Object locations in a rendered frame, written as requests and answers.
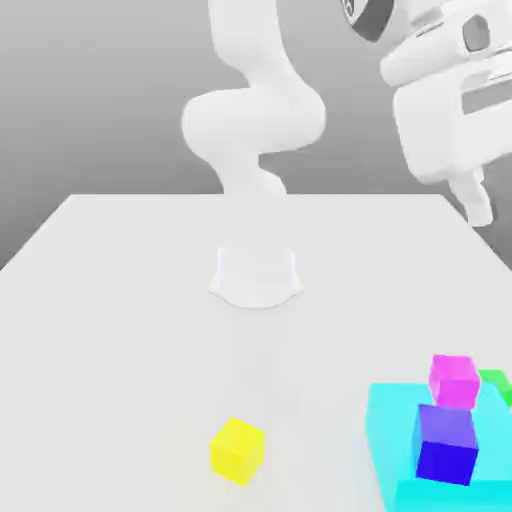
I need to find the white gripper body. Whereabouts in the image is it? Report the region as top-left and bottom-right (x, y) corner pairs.
(392, 59), (512, 186)

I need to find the small green cube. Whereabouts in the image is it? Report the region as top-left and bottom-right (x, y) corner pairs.
(477, 368), (512, 409)

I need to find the small magenta cube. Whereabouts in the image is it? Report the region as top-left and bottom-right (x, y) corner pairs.
(428, 353), (482, 411)

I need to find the small blue cube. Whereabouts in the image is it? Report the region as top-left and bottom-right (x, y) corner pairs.
(413, 403), (480, 487)

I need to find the small yellow cube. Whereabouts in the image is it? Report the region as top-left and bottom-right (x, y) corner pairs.
(209, 416), (266, 488)

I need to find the large cyan box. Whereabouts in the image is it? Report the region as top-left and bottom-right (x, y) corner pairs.
(364, 381), (512, 512)

